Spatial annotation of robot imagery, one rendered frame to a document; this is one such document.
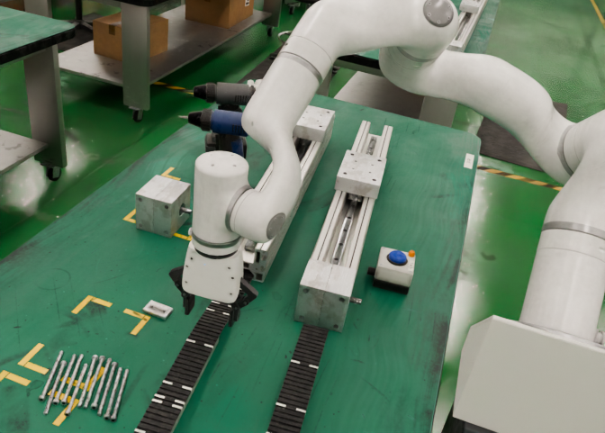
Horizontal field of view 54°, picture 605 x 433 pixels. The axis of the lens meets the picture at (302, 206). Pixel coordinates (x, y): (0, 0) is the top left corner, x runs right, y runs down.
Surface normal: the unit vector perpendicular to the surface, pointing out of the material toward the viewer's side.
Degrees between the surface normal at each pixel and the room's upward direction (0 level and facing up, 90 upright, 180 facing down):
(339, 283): 0
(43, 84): 90
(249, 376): 0
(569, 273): 47
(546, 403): 90
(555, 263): 56
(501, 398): 90
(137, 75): 90
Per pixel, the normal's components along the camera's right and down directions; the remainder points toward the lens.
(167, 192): 0.14, -0.84
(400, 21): -0.55, -0.07
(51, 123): -0.30, 0.47
